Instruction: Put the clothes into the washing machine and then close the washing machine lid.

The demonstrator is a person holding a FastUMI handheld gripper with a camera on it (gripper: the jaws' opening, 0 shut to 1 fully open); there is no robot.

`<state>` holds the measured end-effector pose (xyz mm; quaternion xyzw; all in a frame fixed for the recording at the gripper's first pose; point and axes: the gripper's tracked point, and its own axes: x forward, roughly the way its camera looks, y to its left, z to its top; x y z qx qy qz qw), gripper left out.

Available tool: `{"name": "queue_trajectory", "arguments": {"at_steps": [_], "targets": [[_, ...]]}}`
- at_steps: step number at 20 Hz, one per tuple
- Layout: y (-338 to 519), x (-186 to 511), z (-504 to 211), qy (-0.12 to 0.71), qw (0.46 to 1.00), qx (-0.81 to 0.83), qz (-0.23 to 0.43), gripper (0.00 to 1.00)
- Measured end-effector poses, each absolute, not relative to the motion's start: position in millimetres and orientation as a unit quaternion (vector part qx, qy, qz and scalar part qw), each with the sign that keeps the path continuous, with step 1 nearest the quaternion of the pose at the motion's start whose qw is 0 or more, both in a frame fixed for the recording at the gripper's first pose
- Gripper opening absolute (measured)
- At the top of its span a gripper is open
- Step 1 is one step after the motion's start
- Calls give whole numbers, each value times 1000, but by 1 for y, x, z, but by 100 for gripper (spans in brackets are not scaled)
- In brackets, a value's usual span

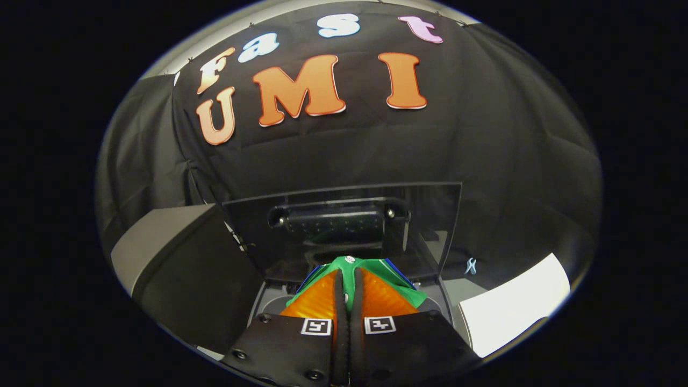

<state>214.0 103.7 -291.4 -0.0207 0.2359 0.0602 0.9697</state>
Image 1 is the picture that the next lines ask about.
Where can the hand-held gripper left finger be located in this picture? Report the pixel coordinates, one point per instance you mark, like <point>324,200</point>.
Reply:
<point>285,344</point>

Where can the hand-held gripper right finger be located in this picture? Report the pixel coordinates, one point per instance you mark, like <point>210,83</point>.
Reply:
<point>414,344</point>

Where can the green polo shirt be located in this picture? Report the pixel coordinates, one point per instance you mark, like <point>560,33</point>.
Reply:
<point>352,274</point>

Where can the small pale blue clip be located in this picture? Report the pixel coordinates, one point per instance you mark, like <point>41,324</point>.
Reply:
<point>471,266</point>

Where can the white flat panel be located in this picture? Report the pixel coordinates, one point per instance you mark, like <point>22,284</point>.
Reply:
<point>516,306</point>

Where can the grey topped stand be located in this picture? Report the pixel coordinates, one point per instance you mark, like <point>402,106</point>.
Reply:
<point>161,236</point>

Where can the black backdrop cloth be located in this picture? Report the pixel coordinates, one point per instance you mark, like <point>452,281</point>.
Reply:
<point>484,150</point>

